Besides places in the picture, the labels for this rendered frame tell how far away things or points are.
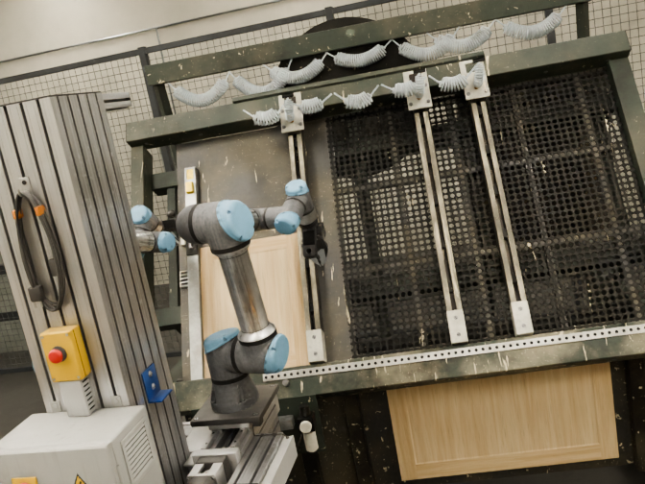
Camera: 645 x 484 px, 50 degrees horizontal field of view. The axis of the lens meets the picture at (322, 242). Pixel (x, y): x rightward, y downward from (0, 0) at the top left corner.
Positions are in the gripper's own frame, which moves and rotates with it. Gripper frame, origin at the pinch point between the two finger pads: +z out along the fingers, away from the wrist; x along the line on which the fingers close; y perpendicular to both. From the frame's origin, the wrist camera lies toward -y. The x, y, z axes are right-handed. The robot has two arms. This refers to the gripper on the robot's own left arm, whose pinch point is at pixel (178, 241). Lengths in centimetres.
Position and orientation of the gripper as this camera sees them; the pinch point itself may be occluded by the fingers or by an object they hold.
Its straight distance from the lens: 296.3
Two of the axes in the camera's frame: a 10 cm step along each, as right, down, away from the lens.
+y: -8.9, 4.6, 0.0
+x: 4.3, 8.2, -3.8
